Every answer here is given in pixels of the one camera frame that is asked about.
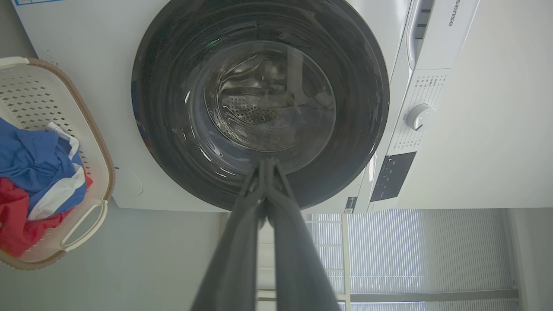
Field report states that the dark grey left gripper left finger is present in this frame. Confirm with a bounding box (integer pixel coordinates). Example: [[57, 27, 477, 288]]
[[191, 158, 267, 311]]

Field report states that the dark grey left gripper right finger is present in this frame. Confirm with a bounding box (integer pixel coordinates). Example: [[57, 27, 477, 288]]
[[264, 157, 341, 311]]

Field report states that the round dark glass washer door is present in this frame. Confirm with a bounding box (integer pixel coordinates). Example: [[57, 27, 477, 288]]
[[131, 0, 390, 211]]

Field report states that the white front-load washing machine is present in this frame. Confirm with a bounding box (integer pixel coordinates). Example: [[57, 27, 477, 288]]
[[11, 0, 553, 215]]

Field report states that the white window blind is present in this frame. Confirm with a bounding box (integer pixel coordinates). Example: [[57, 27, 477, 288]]
[[258, 209, 521, 311]]

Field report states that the white washer control knob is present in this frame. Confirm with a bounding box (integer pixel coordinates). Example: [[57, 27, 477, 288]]
[[405, 103, 436, 131]]

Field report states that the blue and white garment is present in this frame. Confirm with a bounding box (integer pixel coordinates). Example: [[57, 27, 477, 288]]
[[0, 117, 88, 221]]

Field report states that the red garment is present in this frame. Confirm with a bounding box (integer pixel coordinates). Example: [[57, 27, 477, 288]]
[[0, 172, 94, 258]]

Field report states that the beige perforated laundry basket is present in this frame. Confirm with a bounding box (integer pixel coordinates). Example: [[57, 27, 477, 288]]
[[0, 57, 115, 271]]

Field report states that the white detergent drawer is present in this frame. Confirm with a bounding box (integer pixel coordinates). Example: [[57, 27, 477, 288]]
[[406, 0, 436, 70]]

